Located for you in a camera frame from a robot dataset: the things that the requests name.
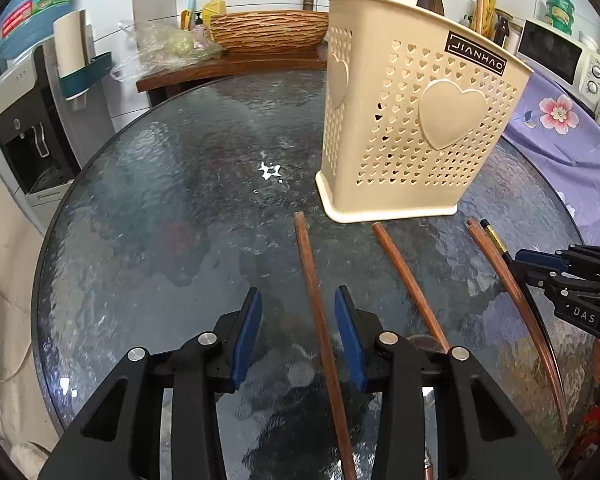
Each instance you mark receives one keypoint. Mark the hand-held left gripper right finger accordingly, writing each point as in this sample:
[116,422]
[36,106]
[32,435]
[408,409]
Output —
[350,340]

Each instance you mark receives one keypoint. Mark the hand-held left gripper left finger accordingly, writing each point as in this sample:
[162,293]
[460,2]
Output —
[247,340]

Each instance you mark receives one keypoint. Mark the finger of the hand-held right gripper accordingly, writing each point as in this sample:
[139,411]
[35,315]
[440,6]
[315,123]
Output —
[570,287]
[540,257]

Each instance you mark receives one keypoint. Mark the beige plastic utensil holder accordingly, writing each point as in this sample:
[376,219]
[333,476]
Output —
[405,110]

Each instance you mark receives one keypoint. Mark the purple floral cloth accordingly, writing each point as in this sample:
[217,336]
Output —
[570,170]

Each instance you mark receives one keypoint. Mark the round glass table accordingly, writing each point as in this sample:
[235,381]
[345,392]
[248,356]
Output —
[180,200]

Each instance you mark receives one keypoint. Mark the white microwave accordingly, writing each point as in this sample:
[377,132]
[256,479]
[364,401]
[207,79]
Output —
[555,57]

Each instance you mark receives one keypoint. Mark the white jar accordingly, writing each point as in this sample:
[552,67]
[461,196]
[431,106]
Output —
[587,42]

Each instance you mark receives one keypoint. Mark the brown glass bottle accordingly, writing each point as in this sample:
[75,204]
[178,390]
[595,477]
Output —
[501,32]

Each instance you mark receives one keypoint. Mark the beige cloth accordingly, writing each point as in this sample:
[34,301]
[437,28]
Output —
[5,285]

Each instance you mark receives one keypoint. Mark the yellow roll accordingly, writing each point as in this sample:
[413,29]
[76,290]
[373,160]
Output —
[490,10]

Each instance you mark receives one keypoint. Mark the wooden counter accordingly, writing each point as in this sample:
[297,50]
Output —
[205,67]

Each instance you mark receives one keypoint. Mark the grey water dispenser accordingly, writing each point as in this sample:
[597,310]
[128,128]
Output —
[35,125]

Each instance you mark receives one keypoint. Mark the clear plastic bag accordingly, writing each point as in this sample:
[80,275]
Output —
[170,45]

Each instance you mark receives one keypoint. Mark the ribbed wooden basin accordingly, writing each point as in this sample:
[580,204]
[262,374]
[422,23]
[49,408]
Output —
[270,30]

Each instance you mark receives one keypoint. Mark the yellow soap dispenser bottle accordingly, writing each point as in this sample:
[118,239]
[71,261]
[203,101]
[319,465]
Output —
[213,10]

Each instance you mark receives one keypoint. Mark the paper cup dispenser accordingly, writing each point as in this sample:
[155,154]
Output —
[75,55]

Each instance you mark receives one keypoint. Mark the blue water jug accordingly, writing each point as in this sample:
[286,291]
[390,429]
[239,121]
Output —
[30,10]

